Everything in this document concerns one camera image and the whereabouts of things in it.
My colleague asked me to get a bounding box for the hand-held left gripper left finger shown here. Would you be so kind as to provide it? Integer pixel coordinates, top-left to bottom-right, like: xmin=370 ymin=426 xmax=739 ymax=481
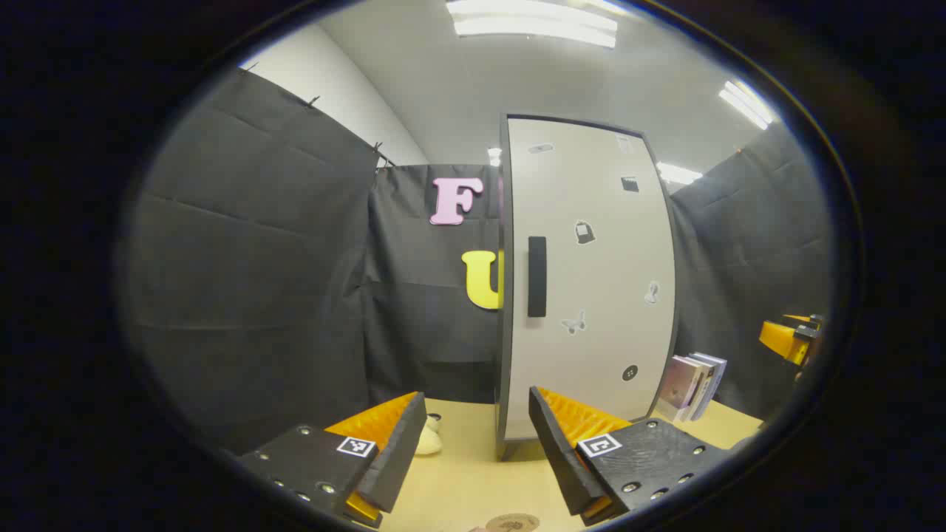
xmin=238 ymin=392 xmax=428 ymax=529

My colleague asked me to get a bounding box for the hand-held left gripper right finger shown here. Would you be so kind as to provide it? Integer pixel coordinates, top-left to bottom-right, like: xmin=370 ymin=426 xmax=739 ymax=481
xmin=528 ymin=386 xmax=740 ymax=527

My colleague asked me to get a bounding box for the white cabinet door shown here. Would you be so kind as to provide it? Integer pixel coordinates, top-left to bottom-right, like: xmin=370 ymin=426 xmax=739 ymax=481
xmin=506 ymin=117 xmax=678 ymax=443

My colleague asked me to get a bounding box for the dark grey cabinet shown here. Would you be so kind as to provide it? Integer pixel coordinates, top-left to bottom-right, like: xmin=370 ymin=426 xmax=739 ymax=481
xmin=495 ymin=112 xmax=681 ymax=460

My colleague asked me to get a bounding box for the black cabinet door handle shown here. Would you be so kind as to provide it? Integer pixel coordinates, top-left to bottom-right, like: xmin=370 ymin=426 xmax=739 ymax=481
xmin=528 ymin=236 xmax=548 ymax=318

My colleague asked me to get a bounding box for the cream plush toy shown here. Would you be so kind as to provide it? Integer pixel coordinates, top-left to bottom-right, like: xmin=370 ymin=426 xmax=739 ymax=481
xmin=415 ymin=414 xmax=444 ymax=457

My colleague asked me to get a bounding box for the white book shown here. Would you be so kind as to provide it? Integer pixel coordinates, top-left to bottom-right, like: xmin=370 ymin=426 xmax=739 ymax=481
xmin=673 ymin=358 xmax=716 ymax=423

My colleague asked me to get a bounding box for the pink book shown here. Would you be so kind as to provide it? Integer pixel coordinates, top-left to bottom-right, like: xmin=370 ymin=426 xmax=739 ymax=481
xmin=656 ymin=355 xmax=701 ymax=420

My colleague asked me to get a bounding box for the black backdrop cloth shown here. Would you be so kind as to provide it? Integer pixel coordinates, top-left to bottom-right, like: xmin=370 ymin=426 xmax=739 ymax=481
xmin=122 ymin=68 xmax=836 ymax=455

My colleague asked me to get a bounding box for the large double ceiling light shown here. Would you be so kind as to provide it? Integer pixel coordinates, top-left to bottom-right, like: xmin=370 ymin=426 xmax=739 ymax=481
xmin=446 ymin=0 xmax=619 ymax=49

